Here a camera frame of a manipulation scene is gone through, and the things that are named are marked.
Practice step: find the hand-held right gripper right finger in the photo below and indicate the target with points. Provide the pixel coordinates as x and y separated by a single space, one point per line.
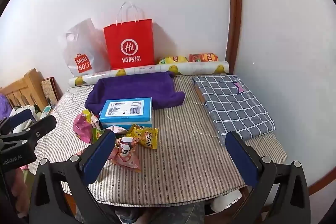
240 158

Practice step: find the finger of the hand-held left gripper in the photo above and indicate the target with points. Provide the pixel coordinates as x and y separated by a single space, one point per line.
22 116
43 124

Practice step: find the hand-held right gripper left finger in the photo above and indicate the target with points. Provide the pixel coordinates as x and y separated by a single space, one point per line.
98 158

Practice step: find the green snack packet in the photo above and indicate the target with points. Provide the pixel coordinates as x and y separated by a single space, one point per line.
96 132

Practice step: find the magenta snack packet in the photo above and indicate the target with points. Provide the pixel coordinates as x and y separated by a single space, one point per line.
82 128

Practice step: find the yellow snack packet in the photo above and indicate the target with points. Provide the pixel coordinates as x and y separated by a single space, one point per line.
145 136

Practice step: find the purple fabric storage basket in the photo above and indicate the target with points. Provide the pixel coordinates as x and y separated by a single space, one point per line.
136 90

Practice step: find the purple plush toy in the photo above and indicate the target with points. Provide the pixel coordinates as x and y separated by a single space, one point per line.
4 108

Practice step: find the wooden headboard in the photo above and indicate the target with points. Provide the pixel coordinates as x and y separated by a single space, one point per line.
21 90

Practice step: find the pale pink cartoon snack packet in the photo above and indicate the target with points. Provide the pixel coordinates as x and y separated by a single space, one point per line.
126 154

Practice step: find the framed picture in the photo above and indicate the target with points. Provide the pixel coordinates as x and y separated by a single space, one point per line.
50 93

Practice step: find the pale beige snack packet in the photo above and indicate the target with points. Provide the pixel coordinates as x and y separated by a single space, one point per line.
116 129

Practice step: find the white bucket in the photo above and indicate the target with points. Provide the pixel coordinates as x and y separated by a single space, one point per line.
225 200

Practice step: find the blue tissue pack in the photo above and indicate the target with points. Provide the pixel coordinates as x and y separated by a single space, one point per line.
126 111

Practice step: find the grey checked folded cloth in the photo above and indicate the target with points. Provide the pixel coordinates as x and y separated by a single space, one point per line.
231 103

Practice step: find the striped mattress pad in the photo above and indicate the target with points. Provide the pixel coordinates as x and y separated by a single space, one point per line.
183 155

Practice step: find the wooden board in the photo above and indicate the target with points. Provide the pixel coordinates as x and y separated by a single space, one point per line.
199 93

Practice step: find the white plastic shopping bag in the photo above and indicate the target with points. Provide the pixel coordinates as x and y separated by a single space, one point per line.
78 48

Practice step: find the wooden baseboard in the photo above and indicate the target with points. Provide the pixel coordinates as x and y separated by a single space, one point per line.
321 179

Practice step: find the orange chips bag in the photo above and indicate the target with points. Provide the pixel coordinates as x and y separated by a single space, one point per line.
203 57

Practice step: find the fruit-print paper roll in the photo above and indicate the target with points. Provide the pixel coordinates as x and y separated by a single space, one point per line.
157 68

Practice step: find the red paper shopping bag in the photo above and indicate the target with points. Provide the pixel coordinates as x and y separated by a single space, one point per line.
128 43

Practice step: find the yellow chips bag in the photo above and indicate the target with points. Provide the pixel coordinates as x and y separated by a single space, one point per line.
173 59

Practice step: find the wooden door frame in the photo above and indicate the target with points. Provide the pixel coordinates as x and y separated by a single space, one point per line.
235 3

